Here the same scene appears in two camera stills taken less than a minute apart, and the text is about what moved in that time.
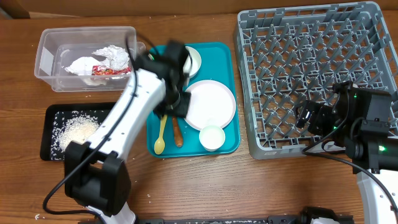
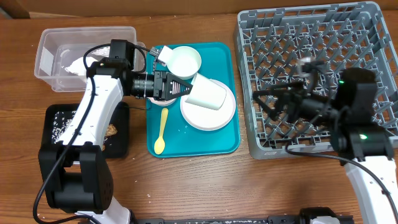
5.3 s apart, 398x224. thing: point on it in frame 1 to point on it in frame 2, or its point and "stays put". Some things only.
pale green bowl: x=193 y=61 stays put
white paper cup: x=211 y=137 to x=206 y=93
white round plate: x=212 y=102 stays put
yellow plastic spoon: x=159 y=145 stays put
